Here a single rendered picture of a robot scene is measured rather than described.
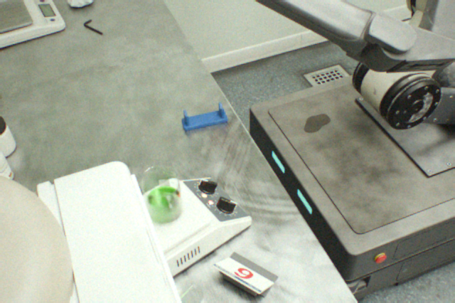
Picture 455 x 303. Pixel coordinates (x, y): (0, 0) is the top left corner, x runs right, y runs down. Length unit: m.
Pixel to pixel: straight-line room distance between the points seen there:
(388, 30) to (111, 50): 0.82
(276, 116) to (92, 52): 0.66
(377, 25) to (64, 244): 0.64
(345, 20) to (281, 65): 1.79
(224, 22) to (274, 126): 0.87
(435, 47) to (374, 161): 0.83
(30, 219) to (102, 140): 0.94
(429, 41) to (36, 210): 0.69
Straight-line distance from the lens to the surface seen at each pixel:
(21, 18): 1.52
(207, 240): 0.83
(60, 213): 0.18
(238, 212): 0.88
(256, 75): 2.48
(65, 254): 0.16
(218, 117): 1.09
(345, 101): 1.78
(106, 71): 1.30
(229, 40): 2.46
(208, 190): 0.89
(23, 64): 1.40
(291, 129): 1.65
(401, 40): 0.76
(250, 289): 0.81
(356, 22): 0.77
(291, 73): 2.50
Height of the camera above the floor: 1.48
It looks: 46 degrees down
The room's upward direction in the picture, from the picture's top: 3 degrees counter-clockwise
